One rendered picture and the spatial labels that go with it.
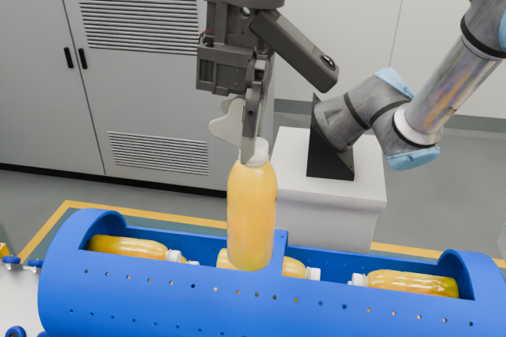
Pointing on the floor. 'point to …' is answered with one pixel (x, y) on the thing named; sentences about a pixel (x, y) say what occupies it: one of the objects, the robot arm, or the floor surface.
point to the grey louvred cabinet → (111, 74)
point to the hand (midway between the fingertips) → (253, 147)
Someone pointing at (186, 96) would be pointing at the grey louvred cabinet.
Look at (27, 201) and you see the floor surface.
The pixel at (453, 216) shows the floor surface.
